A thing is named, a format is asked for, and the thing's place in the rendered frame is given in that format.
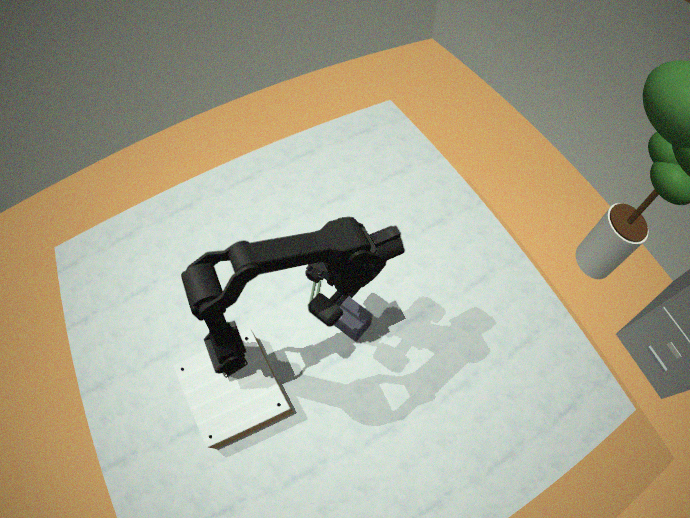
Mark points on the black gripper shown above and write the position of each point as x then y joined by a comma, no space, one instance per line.
328,310

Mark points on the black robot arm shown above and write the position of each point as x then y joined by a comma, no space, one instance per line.
342,245

